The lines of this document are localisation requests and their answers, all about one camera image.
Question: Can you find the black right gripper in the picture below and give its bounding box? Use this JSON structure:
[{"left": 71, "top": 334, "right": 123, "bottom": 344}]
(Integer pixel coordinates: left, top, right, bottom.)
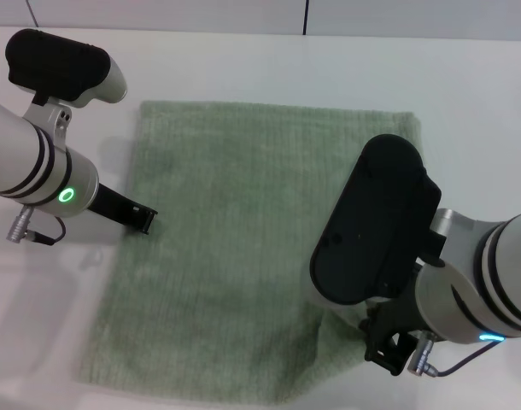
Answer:
[{"left": 357, "top": 298, "right": 420, "bottom": 378}]

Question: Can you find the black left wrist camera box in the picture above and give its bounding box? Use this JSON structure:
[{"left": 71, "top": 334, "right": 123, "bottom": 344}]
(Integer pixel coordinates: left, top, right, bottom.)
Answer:
[{"left": 4, "top": 28, "right": 128, "bottom": 108}]

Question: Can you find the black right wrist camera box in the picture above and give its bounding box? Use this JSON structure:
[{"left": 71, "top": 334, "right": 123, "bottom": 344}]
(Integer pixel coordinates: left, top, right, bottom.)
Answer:
[{"left": 309, "top": 134, "right": 443, "bottom": 307}]

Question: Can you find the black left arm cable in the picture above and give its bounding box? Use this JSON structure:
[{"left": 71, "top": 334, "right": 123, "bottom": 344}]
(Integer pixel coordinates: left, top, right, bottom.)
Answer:
[{"left": 6, "top": 205, "right": 67, "bottom": 247}]

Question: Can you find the grey right arm cable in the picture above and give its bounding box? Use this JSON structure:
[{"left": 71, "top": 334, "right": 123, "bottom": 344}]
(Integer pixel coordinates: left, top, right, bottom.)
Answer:
[{"left": 407, "top": 331, "right": 503, "bottom": 378}]

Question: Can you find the green ribbed towel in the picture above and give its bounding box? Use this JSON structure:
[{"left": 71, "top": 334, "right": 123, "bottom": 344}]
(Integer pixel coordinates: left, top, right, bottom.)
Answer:
[{"left": 79, "top": 100, "right": 424, "bottom": 405}]

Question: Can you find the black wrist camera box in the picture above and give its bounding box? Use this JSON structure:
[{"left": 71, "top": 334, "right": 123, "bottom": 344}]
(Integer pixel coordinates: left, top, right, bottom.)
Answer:
[
  {"left": 309, "top": 134, "right": 443, "bottom": 307},
  {"left": 4, "top": 28, "right": 128, "bottom": 108}
]

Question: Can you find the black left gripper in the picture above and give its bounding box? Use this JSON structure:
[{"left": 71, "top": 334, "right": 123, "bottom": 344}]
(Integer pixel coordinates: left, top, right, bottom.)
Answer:
[{"left": 91, "top": 183, "right": 159, "bottom": 235}]

